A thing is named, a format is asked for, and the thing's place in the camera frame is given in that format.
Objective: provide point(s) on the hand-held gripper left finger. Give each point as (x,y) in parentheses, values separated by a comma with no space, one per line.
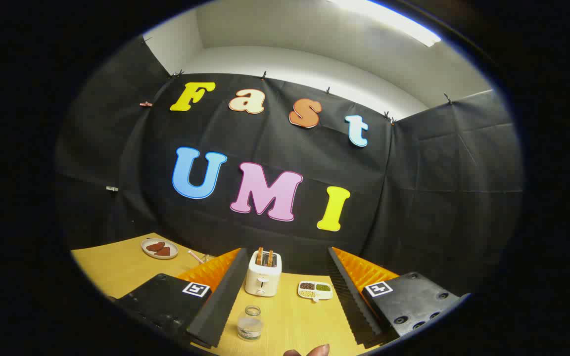
(220,301)

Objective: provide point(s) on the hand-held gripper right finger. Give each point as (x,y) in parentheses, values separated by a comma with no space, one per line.
(352,301)

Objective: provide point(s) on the white divided dish of grains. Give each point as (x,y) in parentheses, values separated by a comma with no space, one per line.
(315,290)

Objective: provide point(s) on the white toaster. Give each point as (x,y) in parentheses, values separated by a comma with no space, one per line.
(262,279)

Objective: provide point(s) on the toasted bread slice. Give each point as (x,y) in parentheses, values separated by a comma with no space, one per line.
(260,256)
(269,258)

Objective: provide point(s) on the brown food piece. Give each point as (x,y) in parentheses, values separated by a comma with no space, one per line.
(155,246)
(164,252)

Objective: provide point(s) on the white round plate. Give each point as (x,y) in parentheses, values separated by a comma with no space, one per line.
(147,252)

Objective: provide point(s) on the wooden table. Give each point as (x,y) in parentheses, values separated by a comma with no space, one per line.
(117,267)

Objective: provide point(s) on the black backdrop cloth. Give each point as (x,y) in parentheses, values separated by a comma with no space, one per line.
(413,198)

